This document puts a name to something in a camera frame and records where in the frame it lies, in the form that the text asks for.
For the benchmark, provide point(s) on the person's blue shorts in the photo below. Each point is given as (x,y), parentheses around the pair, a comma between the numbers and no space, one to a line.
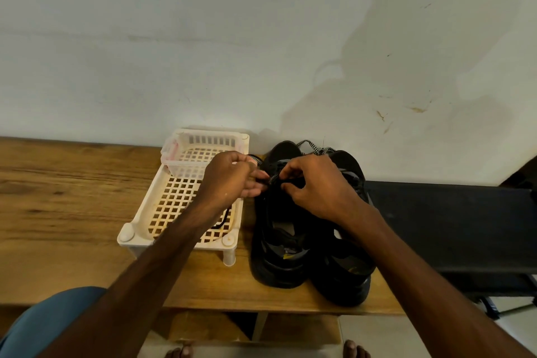
(42,320)

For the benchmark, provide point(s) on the large white plastic tray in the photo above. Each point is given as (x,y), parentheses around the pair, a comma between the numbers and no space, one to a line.
(168,202)

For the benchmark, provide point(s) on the black shoelaces bundle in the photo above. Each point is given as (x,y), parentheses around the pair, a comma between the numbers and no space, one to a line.
(222,219)

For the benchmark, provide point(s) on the person's left hand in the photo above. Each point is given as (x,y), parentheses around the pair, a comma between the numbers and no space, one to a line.
(226,179)

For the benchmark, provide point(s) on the black shoe rack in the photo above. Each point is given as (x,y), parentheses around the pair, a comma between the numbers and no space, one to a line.
(461,228)

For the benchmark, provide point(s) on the person's right forearm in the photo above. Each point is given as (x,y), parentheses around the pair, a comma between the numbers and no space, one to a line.
(436,295)

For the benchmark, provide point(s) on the small white plastic basket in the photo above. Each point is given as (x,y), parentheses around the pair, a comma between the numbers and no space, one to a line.
(180,165)

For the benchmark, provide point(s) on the black white patterned shoelace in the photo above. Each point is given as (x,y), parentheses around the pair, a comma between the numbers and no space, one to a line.
(323,152)
(304,145)

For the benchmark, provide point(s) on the dark door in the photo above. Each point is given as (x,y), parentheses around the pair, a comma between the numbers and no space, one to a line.
(522,173)

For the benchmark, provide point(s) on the person's left forearm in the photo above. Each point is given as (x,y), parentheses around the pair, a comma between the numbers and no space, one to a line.
(126,295)

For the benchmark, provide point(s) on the black shoe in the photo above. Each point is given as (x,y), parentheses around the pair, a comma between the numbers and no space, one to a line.
(344,270)
(281,257)

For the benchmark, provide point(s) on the person's right hand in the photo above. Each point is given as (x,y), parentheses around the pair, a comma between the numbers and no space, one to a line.
(323,190)

